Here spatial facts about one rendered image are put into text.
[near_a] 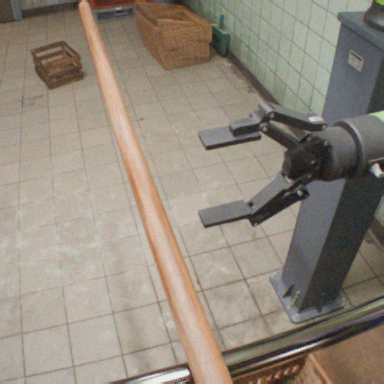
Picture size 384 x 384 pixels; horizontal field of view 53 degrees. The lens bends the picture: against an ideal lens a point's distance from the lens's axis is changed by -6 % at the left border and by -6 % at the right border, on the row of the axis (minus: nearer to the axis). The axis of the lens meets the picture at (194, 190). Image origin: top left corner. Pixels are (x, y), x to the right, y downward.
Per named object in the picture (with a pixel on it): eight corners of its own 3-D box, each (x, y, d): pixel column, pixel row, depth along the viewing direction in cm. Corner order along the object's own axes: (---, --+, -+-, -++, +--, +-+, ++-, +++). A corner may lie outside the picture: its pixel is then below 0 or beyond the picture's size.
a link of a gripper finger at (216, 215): (243, 198, 59) (242, 202, 60) (197, 210, 58) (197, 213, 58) (251, 213, 57) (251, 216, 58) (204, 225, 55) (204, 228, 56)
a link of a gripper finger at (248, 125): (271, 129, 49) (274, 108, 46) (233, 136, 47) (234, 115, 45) (266, 122, 50) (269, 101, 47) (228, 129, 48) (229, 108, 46)
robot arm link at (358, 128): (345, 147, 65) (359, 99, 59) (388, 194, 57) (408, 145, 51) (315, 154, 64) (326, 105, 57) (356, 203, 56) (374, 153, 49)
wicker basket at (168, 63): (156, 73, 325) (154, 41, 306) (136, 48, 362) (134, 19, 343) (210, 62, 339) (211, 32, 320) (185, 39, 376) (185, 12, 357)
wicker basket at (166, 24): (158, 53, 311) (156, 19, 292) (135, 30, 348) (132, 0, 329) (213, 42, 326) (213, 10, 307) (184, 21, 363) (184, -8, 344)
